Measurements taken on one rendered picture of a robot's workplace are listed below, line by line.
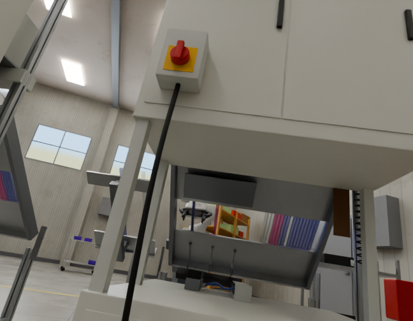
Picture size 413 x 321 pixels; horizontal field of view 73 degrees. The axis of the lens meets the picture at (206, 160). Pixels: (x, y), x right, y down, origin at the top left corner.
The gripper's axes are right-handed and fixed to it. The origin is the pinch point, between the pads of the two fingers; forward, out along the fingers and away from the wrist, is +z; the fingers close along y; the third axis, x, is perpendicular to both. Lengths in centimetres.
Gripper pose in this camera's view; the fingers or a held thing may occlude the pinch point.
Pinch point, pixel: (193, 218)
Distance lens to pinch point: 136.5
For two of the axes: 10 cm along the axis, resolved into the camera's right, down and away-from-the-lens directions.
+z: -1.3, 2.8, -9.5
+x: -1.0, 9.5, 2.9
